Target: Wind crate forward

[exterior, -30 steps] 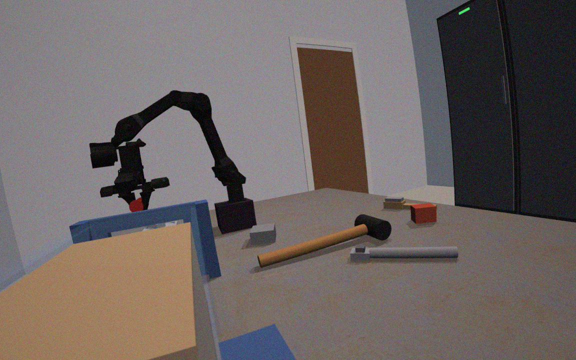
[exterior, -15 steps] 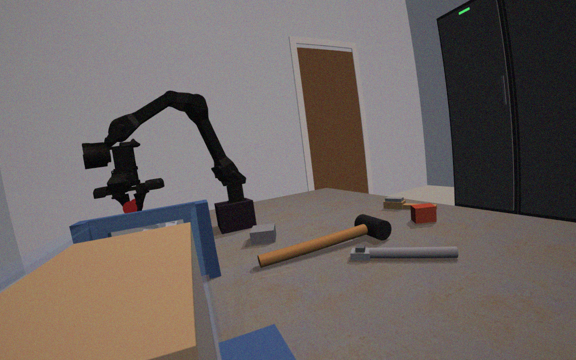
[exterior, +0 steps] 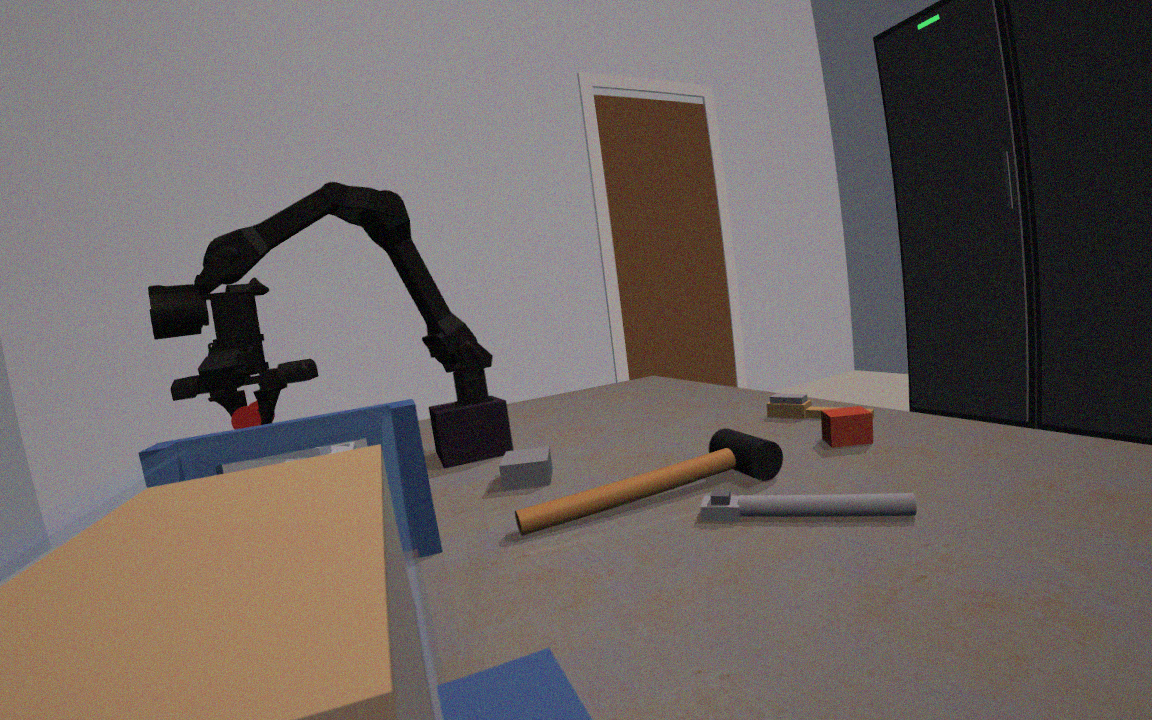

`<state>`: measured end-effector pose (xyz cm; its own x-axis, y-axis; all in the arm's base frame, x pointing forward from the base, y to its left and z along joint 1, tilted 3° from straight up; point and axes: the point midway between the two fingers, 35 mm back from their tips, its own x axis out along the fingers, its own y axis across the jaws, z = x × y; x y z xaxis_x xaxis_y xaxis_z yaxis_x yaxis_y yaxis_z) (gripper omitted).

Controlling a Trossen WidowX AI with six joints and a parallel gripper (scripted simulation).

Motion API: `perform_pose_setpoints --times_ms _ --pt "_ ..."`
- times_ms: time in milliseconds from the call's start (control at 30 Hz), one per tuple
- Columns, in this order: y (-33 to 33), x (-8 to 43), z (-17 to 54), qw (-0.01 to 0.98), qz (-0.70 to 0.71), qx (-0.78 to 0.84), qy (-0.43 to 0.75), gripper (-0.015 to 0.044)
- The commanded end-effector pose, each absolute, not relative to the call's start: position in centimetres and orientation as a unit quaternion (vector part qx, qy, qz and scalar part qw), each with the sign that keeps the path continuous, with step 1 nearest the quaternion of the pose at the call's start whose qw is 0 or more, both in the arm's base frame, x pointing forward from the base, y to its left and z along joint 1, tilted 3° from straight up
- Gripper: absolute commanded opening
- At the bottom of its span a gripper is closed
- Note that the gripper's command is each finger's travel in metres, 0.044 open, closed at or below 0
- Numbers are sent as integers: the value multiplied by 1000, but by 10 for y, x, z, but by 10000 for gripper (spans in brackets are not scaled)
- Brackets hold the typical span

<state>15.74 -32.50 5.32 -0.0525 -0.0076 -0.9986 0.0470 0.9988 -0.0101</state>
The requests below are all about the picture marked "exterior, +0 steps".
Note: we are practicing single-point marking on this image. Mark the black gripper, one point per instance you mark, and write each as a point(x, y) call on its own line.
point(271, 381)

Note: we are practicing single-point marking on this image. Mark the wooden-handled black mallet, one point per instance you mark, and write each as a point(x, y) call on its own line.
point(728, 449)

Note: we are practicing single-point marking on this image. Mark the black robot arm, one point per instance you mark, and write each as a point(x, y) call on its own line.
point(181, 310)

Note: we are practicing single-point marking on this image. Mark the grey metal rod with square end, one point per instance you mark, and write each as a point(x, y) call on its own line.
point(721, 506)

